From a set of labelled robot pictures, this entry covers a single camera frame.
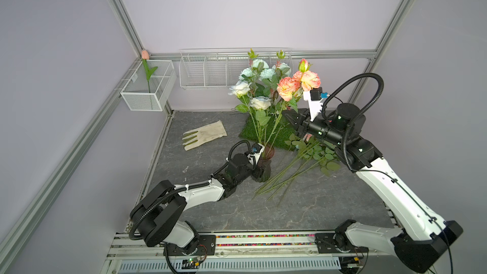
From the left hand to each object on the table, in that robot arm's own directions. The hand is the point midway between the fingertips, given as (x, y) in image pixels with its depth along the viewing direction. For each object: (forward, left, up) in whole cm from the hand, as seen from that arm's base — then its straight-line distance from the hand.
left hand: (263, 158), depth 84 cm
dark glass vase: (-4, 0, +4) cm, 5 cm away
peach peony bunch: (+6, -27, -10) cm, 29 cm away
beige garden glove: (+25, +35, -14) cm, 45 cm away
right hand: (0, -5, +30) cm, 30 cm away
